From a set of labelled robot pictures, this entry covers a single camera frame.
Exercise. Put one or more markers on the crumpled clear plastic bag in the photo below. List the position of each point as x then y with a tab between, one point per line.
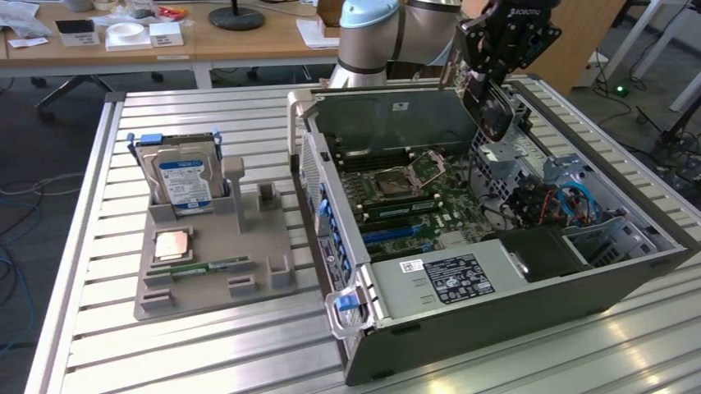
22	18

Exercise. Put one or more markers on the perforated metal drive cage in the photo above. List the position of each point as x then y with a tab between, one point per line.
504	168

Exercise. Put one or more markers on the black low-profile graphics card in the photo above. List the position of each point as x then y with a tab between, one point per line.
496	111

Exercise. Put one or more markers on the silver CPU chip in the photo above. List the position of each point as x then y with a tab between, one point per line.
172	245

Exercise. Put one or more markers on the CPU socket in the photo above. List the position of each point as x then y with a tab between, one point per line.
392	186

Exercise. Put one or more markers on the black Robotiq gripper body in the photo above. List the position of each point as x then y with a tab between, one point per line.
515	37

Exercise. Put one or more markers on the wooden office desk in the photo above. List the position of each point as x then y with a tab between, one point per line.
264	45
82	55

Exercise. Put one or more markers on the grey cup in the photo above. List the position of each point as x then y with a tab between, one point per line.
78	5

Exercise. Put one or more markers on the silver metal disk bay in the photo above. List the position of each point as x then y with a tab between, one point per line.
608	242

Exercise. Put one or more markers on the open dark grey PC case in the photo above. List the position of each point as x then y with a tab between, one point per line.
493	328

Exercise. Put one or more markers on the grey printed parts rack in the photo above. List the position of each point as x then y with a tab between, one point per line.
220	254

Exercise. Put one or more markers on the black chair base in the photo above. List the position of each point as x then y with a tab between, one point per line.
72	88

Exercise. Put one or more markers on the white box with black top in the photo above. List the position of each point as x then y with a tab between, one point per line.
77	33

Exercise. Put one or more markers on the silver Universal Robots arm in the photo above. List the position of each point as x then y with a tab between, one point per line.
368	45

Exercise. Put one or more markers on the white metal desk frame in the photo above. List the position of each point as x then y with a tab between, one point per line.
666	37

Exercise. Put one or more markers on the hard disk in blue caddy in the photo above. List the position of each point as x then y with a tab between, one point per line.
184	180

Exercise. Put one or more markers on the green motherboard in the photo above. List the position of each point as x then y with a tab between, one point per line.
449	205

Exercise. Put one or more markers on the red and white packet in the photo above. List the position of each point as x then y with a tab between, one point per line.
173	13

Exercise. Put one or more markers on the white tape roll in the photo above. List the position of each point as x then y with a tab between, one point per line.
125	29

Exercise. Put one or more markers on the black round lamp base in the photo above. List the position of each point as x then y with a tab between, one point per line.
236	18

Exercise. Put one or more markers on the brown wooden cabinet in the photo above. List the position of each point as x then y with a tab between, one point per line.
592	41

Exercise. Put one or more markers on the white cube box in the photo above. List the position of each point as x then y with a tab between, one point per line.
166	35

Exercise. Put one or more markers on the white card with red print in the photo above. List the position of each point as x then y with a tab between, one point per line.
27	42

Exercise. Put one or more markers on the silver chipset heatsink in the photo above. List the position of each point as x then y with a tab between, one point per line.
453	239

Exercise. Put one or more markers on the white paper stack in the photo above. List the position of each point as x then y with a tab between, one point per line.
319	35

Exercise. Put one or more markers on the black tripod stand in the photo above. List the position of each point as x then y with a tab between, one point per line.
684	123

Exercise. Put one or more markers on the grey power supply unit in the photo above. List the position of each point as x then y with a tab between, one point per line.
411	295

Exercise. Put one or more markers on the white flat box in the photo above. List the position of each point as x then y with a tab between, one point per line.
129	44

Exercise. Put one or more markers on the metal socket cover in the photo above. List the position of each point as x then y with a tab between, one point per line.
428	168

